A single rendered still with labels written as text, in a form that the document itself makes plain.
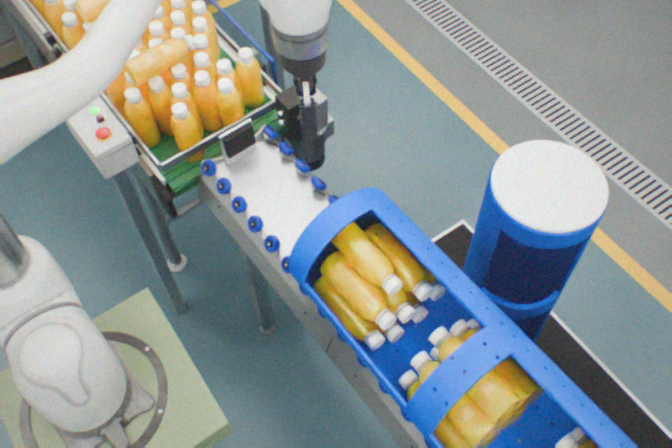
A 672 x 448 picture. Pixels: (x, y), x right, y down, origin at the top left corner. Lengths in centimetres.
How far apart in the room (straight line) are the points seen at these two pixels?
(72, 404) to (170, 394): 24
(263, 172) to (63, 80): 108
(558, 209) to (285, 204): 69
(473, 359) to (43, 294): 80
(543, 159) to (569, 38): 192
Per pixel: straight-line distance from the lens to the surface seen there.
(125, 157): 192
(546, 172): 187
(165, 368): 158
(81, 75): 96
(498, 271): 251
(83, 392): 138
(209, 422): 153
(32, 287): 142
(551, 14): 388
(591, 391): 261
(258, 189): 193
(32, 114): 94
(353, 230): 155
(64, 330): 136
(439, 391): 139
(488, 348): 139
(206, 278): 288
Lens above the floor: 250
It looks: 56 degrees down
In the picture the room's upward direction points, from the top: 3 degrees counter-clockwise
